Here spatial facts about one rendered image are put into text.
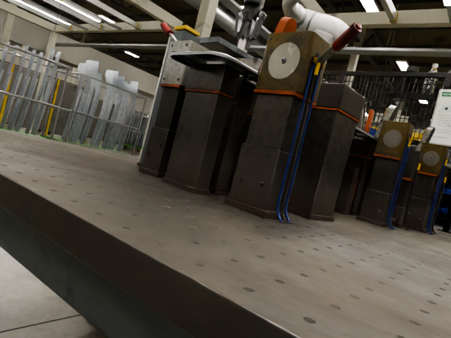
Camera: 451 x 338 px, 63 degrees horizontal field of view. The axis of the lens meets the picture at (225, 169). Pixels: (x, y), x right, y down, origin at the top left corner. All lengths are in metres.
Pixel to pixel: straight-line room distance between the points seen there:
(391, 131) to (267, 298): 1.09
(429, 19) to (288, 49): 5.42
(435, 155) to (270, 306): 1.41
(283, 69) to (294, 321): 0.56
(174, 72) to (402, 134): 0.75
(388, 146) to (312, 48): 0.65
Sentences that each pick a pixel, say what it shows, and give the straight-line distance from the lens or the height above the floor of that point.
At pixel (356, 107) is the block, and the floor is 0.99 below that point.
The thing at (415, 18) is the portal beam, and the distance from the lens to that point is 6.17.
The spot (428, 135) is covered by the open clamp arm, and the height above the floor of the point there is 1.08.
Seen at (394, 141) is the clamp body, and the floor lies 0.98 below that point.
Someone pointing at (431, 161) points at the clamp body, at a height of 0.98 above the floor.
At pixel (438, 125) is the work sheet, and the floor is 1.25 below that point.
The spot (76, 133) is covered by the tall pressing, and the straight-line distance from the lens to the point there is 8.97.
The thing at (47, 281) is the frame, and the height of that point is 0.59.
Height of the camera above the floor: 0.79
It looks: 2 degrees down
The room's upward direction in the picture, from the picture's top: 14 degrees clockwise
